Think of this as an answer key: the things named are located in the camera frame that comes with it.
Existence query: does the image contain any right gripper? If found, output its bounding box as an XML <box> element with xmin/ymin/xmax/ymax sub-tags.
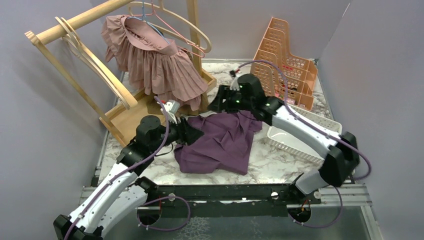
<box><xmin>208</xmin><ymin>84</ymin><xmax>254</xmax><ymax>114</ymax></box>

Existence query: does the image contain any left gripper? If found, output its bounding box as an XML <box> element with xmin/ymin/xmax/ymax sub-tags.
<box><xmin>150</xmin><ymin>113</ymin><xmax>205</xmax><ymax>152</ymax></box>

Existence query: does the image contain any purple garment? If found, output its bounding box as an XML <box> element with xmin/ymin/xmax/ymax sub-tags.
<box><xmin>174</xmin><ymin>110</ymin><xmax>263</xmax><ymax>175</ymax></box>

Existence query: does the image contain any brown skirt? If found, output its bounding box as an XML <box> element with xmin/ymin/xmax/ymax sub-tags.
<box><xmin>146</xmin><ymin>93</ymin><xmax>209</xmax><ymax>117</ymax></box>

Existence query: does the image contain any pink skirt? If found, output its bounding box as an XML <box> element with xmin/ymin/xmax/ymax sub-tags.
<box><xmin>101</xmin><ymin>15</ymin><xmax>208</xmax><ymax>111</ymax></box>

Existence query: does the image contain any pink wire hanger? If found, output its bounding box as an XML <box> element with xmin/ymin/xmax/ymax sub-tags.
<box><xmin>127</xmin><ymin>0</ymin><xmax>206</xmax><ymax>59</ymax></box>

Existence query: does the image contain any wooden hanger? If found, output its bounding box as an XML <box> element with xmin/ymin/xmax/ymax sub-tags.
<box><xmin>55</xmin><ymin>16</ymin><xmax>138</xmax><ymax>109</ymax></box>
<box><xmin>127</xmin><ymin>0</ymin><xmax>213</xmax><ymax>54</ymax></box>

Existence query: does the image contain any blue wire hanger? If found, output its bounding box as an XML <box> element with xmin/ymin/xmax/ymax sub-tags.
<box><xmin>130</xmin><ymin>0</ymin><xmax>169</xmax><ymax>44</ymax></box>

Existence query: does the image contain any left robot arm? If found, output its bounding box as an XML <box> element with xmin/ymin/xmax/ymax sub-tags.
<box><xmin>53</xmin><ymin>115</ymin><xmax>204</xmax><ymax>240</ymax></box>

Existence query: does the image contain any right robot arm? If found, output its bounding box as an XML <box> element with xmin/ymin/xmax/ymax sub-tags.
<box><xmin>207</xmin><ymin>73</ymin><xmax>360</xmax><ymax>204</ymax></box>

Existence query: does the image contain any white perforated basket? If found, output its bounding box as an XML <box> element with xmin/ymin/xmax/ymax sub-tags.
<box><xmin>267</xmin><ymin>104</ymin><xmax>342</xmax><ymax>165</ymax></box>

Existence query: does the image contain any wooden clothes rack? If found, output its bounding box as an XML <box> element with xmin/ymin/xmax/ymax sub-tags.
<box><xmin>23</xmin><ymin>0</ymin><xmax>218</xmax><ymax>148</ymax></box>

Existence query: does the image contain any peach plastic file organizer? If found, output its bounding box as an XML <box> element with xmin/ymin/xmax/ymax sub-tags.
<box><xmin>250</xmin><ymin>17</ymin><xmax>318</xmax><ymax>111</ymax></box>

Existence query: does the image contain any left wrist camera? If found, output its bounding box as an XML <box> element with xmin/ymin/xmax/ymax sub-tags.
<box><xmin>161</xmin><ymin>100</ymin><xmax>180</xmax><ymax>124</ymax></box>

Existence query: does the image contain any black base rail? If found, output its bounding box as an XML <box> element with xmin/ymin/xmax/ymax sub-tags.
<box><xmin>132</xmin><ymin>183</ymin><xmax>322</xmax><ymax>220</ymax></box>

